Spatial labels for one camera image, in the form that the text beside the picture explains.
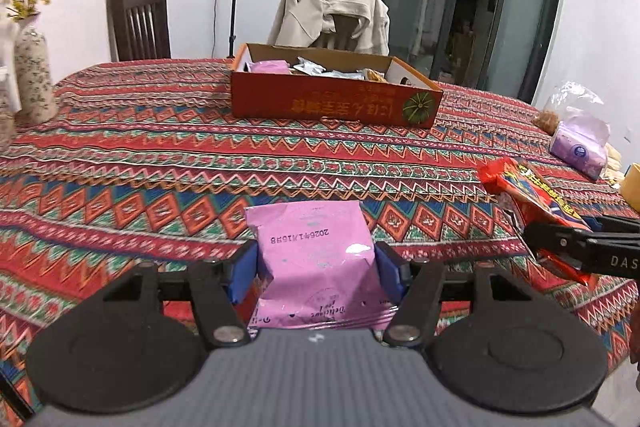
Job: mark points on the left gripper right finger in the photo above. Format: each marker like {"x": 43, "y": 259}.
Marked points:
{"x": 491, "y": 339}

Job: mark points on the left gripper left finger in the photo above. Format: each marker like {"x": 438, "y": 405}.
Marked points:
{"x": 142, "y": 338}

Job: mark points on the red orange snack bag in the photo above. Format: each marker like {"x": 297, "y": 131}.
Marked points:
{"x": 535, "y": 202}

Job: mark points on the pink snack packet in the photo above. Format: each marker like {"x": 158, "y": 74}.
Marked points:
{"x": 316, "y": 267}
{"x": 275, "y": 67}

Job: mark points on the white silver snack packet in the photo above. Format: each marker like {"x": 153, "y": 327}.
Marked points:
{"x": 309, "y": 68}

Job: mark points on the purple tissue pack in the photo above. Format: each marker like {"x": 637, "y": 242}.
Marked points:
{"x": 579, "y": 140}

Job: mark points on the clear plastic bag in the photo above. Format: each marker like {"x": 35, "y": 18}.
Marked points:
{"x": 564, "y": 99}

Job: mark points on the patterned red tablecloth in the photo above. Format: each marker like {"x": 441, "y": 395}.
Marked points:
{"x": 146, "y": 160}

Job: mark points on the small floral ceramic vase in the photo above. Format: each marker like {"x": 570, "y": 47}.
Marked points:
{"x": 33, "y": 73}

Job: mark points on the red cardboard box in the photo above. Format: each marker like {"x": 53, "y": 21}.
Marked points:
{"x": 372, "y": 89}

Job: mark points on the dark wooden chair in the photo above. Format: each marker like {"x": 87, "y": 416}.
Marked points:
{"x": 140, "y": 29}

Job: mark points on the chair with beige jacket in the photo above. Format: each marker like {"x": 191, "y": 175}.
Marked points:
{"x": 302, "y": 22}

